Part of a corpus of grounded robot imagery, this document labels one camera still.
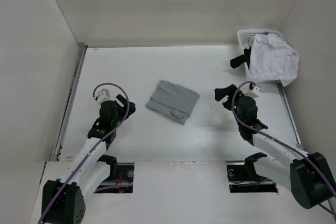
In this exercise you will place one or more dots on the grey tank top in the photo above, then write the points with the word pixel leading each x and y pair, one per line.
pixel 173 101

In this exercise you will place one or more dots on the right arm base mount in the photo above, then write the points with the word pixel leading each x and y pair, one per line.
pixel 242 177

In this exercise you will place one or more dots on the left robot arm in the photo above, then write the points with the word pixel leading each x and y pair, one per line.
pixel 64 199

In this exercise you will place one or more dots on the white plastic laundry basket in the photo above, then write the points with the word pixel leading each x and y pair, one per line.
pixel 244 37

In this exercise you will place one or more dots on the white tank top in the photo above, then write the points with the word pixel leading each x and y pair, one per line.
pixel 272 57

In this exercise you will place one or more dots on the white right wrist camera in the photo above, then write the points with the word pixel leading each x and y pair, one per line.
pixel 254 90

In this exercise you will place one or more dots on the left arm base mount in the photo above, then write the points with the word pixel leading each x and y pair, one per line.
pixel 120 179

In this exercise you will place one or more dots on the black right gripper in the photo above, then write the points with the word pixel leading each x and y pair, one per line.
pixel 221 93

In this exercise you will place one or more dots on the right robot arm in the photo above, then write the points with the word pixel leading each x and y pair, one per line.
pixel 307 176

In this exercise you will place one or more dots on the black tank top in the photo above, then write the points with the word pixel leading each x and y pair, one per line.
pixel 244 58

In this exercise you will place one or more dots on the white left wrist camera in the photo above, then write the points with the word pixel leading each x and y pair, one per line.
pixel 103 96

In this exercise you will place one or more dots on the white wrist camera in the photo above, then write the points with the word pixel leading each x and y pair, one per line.
pixel 254 90
pixel 103 96

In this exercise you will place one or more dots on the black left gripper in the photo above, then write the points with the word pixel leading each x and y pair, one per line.
pixel 124 109

